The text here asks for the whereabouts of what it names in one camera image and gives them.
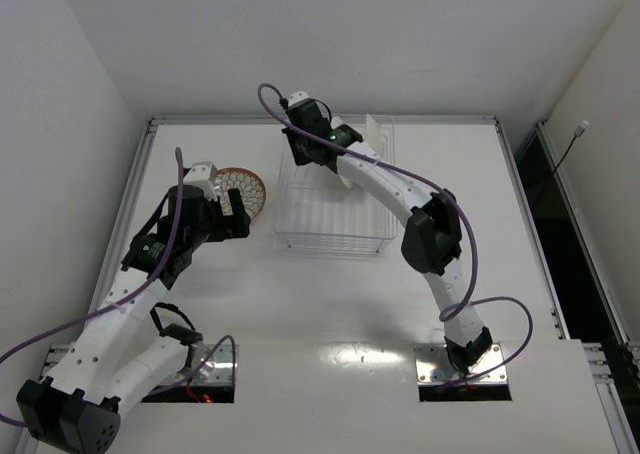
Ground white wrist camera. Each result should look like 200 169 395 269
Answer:
287 91 310 107
182 161 218 201

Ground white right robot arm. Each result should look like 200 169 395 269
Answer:
279 91 493 375

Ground metal base plate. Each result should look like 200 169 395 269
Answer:
414 344 508 387
193 343 238 387

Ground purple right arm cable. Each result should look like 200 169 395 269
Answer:
257 82 534 388

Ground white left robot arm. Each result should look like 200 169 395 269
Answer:
16 184 251 453

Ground sunburst pattern plate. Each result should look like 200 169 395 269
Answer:
330 116 367 189

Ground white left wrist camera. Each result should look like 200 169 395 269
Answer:
182 161 218 201

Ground black wall cable with plug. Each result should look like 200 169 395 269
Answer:
552 119 591 175

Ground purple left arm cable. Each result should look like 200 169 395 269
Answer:
0 147 236 430

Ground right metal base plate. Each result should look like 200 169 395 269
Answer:
414 344 508 387

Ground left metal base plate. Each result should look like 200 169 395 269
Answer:
193 343 238 387

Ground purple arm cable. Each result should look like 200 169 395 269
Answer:
257 82 534 388
0 147 236 430

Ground white wire dish rack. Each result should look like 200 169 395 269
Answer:
274 142 398 256

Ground large flower pattern plate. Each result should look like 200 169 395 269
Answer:
365 114 386 161

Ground small flower pattern plate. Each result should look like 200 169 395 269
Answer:
214 167 267 220

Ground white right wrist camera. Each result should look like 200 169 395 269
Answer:
287 91 310 107

